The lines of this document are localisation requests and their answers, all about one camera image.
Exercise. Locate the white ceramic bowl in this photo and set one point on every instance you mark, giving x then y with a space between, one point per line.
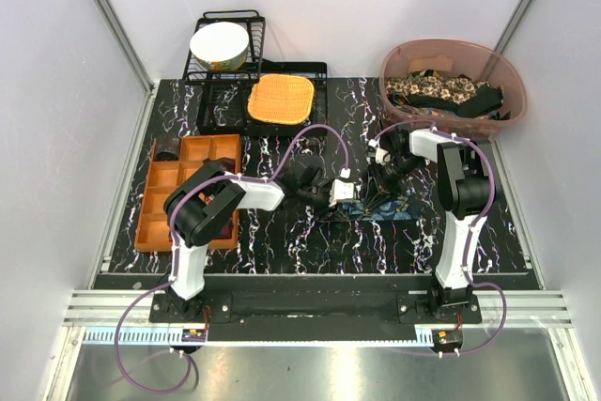
220 46

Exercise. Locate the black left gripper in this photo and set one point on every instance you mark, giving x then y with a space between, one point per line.
325 206

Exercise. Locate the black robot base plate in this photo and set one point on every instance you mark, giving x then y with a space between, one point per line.
221 307

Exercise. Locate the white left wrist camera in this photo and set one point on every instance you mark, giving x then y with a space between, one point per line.
342 192

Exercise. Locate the pink translucent plastic tub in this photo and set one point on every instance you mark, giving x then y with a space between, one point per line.
450 57

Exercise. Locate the wooden compartment organizer box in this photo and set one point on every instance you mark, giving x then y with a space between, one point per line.
152 232

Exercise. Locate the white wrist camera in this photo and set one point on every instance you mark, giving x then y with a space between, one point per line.
342 192
376 153

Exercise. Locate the dark blue patterned rolled tie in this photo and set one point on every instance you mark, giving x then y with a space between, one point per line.
167 148

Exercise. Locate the pile of patterned ties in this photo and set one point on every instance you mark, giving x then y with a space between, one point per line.
428 93

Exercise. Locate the aluminium frame rail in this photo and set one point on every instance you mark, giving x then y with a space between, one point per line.
523 309

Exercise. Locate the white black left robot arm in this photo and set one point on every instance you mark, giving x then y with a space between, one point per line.
201 210

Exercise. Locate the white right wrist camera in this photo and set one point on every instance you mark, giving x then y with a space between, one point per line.
376 153

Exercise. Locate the orange woven mat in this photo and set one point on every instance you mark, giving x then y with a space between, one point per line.
281 99

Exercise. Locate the blue floral patterned tie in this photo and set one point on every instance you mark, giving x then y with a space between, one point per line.
396 210

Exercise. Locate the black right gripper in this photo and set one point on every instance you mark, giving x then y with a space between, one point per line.
375 175

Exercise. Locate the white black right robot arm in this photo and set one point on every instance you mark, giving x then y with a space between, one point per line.
467 189

